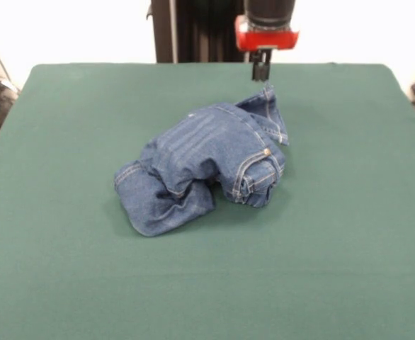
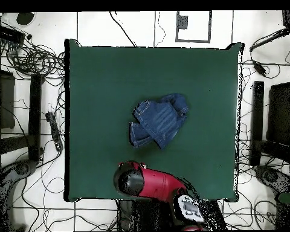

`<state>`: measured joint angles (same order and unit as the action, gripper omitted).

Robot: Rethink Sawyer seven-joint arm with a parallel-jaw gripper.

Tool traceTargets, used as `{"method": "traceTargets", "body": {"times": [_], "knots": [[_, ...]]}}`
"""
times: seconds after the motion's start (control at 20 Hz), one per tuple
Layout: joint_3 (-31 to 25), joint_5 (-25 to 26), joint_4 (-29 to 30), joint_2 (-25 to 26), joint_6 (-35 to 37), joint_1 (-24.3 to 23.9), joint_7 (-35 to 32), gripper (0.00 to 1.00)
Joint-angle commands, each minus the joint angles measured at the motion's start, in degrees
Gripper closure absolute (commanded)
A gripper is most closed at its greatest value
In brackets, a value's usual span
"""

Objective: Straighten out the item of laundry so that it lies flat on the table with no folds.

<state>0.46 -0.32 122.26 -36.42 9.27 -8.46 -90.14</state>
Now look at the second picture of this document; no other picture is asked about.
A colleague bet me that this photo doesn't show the blue denim jeans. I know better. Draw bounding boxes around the blue denim jeans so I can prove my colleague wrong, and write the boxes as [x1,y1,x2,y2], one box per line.
[128,92,190,150]

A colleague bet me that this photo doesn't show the dark green table cloth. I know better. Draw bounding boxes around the dark green table cloth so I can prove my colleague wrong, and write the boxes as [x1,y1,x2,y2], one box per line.
[64,38,245,202]

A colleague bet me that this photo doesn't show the black power strip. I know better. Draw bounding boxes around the black power strip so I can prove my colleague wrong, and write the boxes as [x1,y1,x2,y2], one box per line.
[45,111,64,152]

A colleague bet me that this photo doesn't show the grey stand foot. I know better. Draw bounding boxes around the grey stand foot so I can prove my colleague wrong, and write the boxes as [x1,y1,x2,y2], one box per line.
[254,165,290,196]
[0,159,38,231]

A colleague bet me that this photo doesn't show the black power adapter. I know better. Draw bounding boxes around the black power adapter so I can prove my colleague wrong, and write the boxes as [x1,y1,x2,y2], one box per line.
[252,60,268,76]

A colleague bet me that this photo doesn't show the black rod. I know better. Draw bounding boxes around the black rod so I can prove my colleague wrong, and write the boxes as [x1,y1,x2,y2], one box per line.
[249,27,290,53]

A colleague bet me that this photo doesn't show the dark oval object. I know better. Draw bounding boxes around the dark oval object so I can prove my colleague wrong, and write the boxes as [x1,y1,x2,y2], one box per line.
[16,11,36,27]

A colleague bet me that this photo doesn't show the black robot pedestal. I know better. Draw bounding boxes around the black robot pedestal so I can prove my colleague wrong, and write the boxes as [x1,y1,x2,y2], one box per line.
[117,199,182,231]

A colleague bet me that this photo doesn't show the black metal frame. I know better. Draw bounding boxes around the black metal frame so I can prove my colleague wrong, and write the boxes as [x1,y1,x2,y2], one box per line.
[0,54,44,165]
[250,80,290,167]

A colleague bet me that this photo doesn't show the long black cable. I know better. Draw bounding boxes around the long black cable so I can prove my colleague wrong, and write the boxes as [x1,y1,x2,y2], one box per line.
[109,11,138,47]

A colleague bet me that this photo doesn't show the black cable tangle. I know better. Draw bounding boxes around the black cable tangle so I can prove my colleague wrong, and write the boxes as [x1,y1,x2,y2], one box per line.
[0,36,66,80]

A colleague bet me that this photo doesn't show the black network switch box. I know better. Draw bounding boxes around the black network switch box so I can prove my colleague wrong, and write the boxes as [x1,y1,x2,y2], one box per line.
[0,24,26,45]

